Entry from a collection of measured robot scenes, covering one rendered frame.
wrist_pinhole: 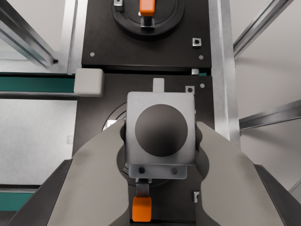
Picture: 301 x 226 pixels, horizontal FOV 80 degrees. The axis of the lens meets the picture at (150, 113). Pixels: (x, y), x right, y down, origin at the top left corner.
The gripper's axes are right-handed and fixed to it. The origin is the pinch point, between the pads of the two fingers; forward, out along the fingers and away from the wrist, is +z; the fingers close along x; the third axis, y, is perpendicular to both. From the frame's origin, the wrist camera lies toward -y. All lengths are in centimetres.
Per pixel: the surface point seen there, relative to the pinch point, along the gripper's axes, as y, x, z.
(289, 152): 20.2, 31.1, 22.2
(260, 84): 7.5, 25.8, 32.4
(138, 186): 9.9, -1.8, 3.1
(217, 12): -7.6, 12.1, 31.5
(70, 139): 12.1, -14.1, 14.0
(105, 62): 1.0, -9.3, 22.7
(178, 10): -7.5, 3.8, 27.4
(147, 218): 12.1, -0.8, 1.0
